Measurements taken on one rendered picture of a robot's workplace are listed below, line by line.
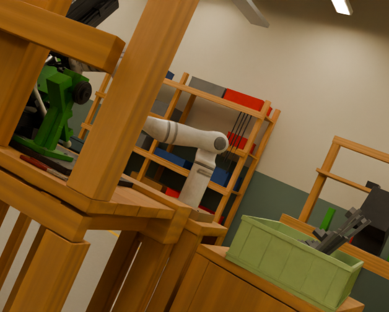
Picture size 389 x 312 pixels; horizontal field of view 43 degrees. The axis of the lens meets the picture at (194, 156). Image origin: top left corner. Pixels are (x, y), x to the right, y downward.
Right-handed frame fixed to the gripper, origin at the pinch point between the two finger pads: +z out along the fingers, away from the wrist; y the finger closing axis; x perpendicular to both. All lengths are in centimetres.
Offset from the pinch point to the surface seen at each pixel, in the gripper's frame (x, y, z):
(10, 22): 30.7, 26.3, -18.4
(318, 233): 0, -64, -97
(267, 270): 20, -65, -84
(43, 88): 4.9, -10.1, 2.8
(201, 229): 10, -63, -55
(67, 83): 23.0, 4.3, -24.8
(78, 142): -0.2, -37.0, -1.2
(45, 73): 1.5, -5.7, 2.8
